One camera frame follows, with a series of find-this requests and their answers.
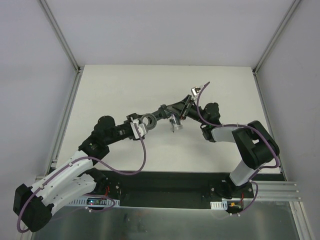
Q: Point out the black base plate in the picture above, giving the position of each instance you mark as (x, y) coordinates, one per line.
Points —
(174, 190)

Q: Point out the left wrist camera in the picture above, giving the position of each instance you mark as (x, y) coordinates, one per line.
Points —
(139, 129)

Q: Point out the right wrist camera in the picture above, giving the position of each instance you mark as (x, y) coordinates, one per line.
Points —
(195, 91)

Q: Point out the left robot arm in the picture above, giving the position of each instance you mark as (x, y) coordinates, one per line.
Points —
(35, 205)

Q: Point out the right white cable duct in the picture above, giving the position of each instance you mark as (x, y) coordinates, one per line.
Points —
(219, 205)

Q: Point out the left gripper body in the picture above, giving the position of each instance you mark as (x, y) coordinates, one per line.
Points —
(127, 126)

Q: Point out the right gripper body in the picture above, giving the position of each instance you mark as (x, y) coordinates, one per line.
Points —
(187, 106)

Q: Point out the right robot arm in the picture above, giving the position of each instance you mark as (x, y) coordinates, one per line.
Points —
(254, 143)

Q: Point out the left aluminium corner post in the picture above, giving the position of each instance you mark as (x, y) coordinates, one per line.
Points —
(59, 35)

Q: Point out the right aluminium corner post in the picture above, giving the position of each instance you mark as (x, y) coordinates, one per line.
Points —
(277, 35)

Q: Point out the left white cable duct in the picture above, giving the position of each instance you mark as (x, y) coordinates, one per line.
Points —
(87, 201)

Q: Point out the grey pipe tee fitting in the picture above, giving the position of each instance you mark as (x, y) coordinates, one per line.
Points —
(151, 119)

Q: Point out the white cable duct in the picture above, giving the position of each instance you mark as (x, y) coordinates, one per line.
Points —
(219, 205)
(87, 201)

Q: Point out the aluminium corner post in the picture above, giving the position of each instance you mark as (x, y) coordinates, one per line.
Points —
(277, 35)
(59, 35)

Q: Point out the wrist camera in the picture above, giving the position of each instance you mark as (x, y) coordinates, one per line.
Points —
(139, 129)
(195, 91)

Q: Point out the aluminium frame rail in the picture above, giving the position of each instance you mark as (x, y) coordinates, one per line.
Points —
(278, 191)

